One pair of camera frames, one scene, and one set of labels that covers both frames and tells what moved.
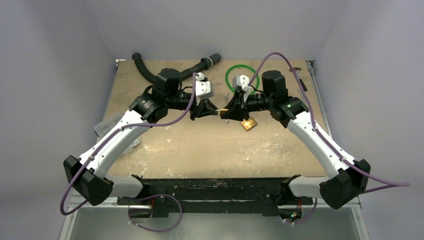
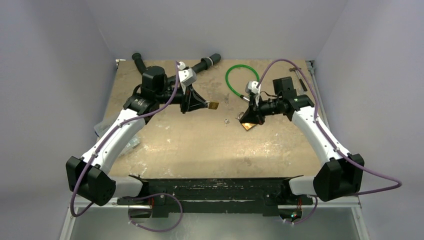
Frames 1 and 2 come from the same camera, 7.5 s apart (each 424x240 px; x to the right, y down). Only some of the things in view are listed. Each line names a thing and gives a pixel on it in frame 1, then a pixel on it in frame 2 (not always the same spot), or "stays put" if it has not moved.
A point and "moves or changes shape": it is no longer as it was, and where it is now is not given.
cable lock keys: [226, 98] stays put
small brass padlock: [223, 111] moves or changes shape
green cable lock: [243, 65] stays put
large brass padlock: [249, 123] stays put
